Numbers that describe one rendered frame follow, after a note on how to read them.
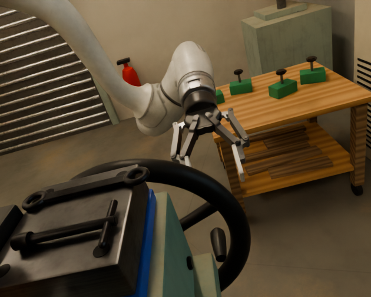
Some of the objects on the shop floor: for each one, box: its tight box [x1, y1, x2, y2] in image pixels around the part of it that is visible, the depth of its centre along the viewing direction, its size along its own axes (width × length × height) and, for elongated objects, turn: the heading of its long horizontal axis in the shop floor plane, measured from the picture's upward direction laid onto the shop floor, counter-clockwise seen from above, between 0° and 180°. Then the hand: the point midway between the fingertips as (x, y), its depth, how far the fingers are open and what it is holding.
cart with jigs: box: [211, 56, 371, 213], centre depth 153 cm, size 66×57×64 cm
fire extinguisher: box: [117, 57, 141, 123], centre depth 288 cm, size 18×19×60 cm
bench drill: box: [241, 0, 333, 78], centre depth 199 cm, size 48×62×158 cm
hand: (214, 172), depth 57 cm, fingers open, 9 cm apart
